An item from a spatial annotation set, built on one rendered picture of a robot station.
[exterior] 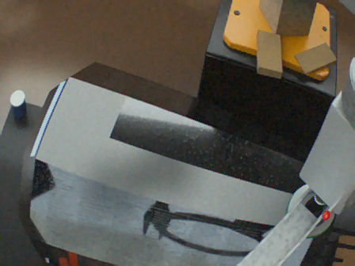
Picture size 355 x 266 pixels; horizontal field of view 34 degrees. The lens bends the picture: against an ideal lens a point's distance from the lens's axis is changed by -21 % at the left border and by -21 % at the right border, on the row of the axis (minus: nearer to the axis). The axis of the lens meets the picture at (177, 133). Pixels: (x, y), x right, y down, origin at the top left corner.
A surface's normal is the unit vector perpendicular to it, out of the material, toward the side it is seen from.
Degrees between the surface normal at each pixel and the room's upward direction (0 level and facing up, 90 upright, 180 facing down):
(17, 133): 0
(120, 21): 0
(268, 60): 0
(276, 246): 15
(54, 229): 45
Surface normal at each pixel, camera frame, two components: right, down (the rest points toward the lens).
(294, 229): -0.11, -0.30
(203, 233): -0.12, 0.25
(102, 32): 0.07, -0.48
